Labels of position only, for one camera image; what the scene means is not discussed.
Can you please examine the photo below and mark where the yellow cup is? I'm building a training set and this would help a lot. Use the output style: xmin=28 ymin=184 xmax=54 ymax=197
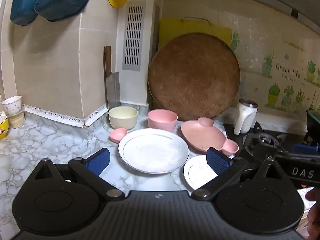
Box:
xmin=0 ymin=114 xmax=9 ymax=140

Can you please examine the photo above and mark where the grey vent grille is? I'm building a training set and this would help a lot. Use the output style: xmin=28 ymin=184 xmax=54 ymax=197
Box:
xmin=122 ymin=0 xmax=147 ymax=71

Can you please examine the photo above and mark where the cleaver with wooden handle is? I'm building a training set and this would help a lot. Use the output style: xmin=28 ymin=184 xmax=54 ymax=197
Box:
xmin=104 ymin=46 xmax=121 ymax=109

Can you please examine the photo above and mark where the white printed edge tape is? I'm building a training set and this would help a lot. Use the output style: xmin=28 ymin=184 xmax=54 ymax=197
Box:
xmin=22 ymin=104 xmax=110 ymax=128

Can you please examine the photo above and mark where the large white plate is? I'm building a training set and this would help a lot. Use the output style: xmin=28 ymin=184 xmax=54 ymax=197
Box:
xmin=118 ymin=128 xmax=190 ymax=174

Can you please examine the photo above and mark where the small pink dish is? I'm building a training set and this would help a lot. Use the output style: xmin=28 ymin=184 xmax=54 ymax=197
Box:
xmin=109 ymin=128 xmax=129 ymax=144

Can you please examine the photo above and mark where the yellow cutting board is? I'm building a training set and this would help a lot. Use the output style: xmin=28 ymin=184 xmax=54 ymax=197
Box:
xmin=159 ymin=17 xmax=232 ymax=55

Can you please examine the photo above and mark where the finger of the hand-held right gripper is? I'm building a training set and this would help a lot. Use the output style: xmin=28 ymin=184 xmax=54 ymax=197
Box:
xmin=275 ymin=144 xmax=320 ymax=162

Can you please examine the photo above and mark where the pink bowl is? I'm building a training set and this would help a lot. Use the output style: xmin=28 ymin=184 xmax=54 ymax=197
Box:
xmin=147 ymin=109 xmax=178 ymax=132

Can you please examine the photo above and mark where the small blue hanging pan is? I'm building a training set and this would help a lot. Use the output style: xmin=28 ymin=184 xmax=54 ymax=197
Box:
xmin=10 ymin=0 xmax=39 ymax=27

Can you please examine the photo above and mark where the round wooden cutting board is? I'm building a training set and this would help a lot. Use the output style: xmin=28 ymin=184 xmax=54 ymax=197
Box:
xmin=148 ymin=33 xmax=241 ymax=121

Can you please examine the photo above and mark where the black gas stove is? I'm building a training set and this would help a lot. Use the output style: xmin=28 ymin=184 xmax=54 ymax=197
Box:
xmin=223 ymin=122 xmax=320 ymax=188

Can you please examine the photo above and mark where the glass jar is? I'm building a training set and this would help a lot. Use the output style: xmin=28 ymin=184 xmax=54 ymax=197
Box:
xmin=7 ymin=110 xmax=25 ymax=129

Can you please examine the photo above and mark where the green plant wall sticker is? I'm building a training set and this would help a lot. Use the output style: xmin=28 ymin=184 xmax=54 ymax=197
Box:
xmin=229 ymin=30 xmax=320 ymax=112

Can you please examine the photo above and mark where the dark cooking pot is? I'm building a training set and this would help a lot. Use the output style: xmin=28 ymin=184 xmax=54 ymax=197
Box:
xmin=306 ymin=109 xmax=320 ymax=153

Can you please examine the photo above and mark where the pink bear-shaped plate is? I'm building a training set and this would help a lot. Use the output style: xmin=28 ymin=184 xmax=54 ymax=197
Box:
xmin=180 ymin=117 xmax=239 ymax=156

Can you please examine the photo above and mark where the cream bowl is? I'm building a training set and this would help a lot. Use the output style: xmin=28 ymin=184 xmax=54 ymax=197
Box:
xmin=108 ymin=106 xmax=138 ymax=130

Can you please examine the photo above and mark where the small white plate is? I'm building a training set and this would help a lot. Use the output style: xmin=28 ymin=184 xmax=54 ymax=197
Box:
xmin=183 ymin=155 xmax=220 ymax=191

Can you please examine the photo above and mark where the white dotted cup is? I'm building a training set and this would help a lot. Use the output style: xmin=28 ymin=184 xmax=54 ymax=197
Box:
xmin=2 ymin=95 xmax=22 ymax=115

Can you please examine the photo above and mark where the white insulated mug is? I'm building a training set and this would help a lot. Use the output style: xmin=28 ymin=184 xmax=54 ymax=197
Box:
xmin=233 ymin=98 xmax=258 ymax=135

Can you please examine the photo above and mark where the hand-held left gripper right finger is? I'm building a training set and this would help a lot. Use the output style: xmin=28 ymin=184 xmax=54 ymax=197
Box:
xmin=191 ymin=147 xmax=288 ymax=202

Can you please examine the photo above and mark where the person's right hand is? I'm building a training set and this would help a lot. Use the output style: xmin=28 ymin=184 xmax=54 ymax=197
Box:
xmin=305 ymin=189 xmax=320 ymax=240

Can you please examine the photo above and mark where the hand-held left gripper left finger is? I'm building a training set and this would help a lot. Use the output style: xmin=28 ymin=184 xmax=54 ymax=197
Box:
xmin=32 ymin=148 xmax=125 ymax=202

